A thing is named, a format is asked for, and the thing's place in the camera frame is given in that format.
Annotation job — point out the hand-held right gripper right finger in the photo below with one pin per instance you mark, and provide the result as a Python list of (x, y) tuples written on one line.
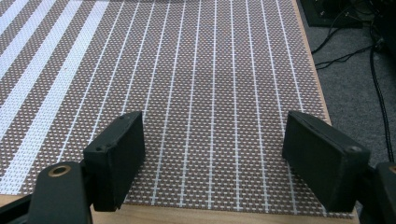
[(323, 155)]

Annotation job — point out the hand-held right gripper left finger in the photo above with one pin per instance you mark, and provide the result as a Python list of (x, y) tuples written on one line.
[(116, 158)]

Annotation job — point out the black equipment base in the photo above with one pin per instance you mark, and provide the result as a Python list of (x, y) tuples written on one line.
[(331, 14)]

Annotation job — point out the brown woven striped placemat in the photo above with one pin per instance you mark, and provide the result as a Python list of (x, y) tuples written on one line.
[(193, 77)]

